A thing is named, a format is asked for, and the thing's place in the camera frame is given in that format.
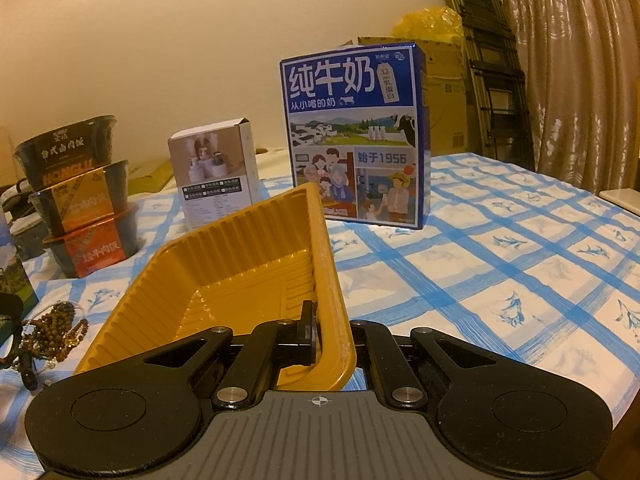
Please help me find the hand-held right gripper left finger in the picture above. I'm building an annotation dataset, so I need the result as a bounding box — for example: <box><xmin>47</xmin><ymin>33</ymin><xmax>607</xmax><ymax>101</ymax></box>
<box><xmin>142</xmin><ymin>300</ymin><xmax>321</xmax><ymax>409</ymax></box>

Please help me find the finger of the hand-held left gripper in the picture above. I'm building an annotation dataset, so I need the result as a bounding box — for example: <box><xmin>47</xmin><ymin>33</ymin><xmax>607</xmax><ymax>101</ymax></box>
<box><xmin>16</xmin><ymin>351</ymin><xmax>40</xmax><ymax>392</ymax></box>

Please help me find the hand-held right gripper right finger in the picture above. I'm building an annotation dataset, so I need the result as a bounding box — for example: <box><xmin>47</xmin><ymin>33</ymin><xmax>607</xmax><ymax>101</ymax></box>
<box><xmin>349</xmin><ymin>320</ymin><xmax>502</xmax><ymax>405</ymax></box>

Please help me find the brown beaded bracelet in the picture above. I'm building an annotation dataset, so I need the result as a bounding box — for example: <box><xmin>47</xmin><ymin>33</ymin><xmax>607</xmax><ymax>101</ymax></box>
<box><xmin>19</xmin><ymin>302</ymin><xmax>90</xmax><ymax>367</ymax></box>

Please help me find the yellow plastic tray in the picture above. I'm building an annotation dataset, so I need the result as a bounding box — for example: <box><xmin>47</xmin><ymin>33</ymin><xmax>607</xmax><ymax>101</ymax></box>
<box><xmin>73</xmin><ymin>182</ymin><xmax>357</xmax><ymax>392</ymax></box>

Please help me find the green printed box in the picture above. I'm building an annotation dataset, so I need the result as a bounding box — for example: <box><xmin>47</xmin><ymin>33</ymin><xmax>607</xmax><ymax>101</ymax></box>
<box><xmin>0</xmin><ymin>209</ymin><xmax>40</xmax><ymax>317</ymax></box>

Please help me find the blue checked tablecloth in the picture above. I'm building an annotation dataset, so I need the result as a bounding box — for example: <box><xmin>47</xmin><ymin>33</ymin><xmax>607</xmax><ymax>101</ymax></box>
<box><xmin>0</xmin><ymin>150</ymin><xmax>640</xmax><ymax>463</ymax></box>

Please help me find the small white product box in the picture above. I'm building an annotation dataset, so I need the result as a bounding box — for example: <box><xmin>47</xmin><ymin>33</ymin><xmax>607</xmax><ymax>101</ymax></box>
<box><xmin>167</xmin><ymin>117</ymin><xmax>263</xmax><ymax>233</ymax></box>

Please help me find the black orange instant food bowl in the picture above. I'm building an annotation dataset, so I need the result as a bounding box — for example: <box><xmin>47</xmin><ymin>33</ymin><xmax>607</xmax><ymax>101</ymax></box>
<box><xmin>28</xmin><ymin>160</ymin><xmax>130</xmax><ymax>237</ymax></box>

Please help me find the blue milk carton box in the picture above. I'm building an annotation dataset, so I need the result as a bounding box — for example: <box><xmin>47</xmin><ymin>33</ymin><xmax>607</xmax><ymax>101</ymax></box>
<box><xmin>279</xmin><ymin>41</ymin><xmax>432</xmax><ymax>231</ymax></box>

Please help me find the flat cardboard piece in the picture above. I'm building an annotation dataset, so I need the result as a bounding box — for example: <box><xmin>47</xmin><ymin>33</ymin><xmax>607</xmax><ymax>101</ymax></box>
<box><xmin>124</xmin><ymin>159</ymin><xmax>177</xmax><ymax>194</ymax></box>

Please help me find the small cardboard box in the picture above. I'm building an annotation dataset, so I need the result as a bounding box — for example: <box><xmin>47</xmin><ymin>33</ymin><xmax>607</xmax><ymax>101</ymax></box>
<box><xmin>357</xmin><ymin>35</ymin><xmax>469</xmax><ymax>157</ymax></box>

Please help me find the white wooden chair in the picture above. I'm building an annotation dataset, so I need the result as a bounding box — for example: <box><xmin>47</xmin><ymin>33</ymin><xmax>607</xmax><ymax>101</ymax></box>
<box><xmin>597</xmin><ymin>186</ymin><xmax>640</xmax><ymax>212</ymax></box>

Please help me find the yellow plastic bag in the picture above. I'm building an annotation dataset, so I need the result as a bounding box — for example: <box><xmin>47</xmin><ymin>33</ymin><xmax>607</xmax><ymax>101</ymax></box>
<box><xmin>391</xmin><ymin>5</ymin><xmax>464</xmax><ymax>44</ymax></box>

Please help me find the beige patterned curtain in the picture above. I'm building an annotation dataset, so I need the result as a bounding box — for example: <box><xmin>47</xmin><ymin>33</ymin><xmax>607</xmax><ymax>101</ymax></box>
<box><xmin>494</xmin><ymin>0</ymin><xmax>640</xmax><ymax>197</ymax></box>

